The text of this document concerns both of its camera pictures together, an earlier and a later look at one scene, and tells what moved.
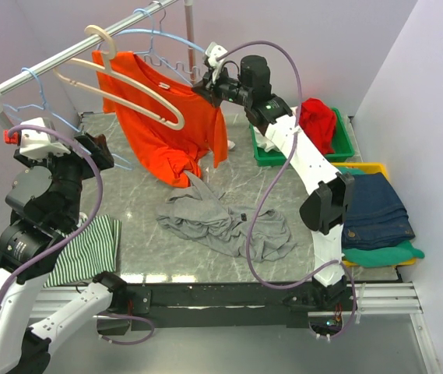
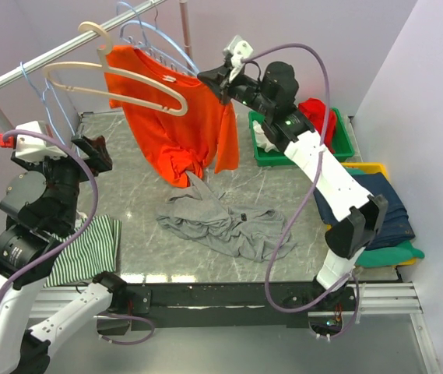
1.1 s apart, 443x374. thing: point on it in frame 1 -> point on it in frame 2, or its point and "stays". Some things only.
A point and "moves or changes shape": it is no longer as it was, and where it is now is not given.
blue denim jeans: (375, 217) stays
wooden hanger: (109, 68) -> (179, 110)
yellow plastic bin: (368, 168) stays
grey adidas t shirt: (205, 216) stays
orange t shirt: (171, 156) moves or changes shape
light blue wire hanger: (161, 33) -> (196, 70)
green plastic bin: (343, 146) stays
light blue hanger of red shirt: (43, 105) -> (43, 91)
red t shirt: (319, 121) stays
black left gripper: (99, 157) stays
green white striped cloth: (94, 252) stays
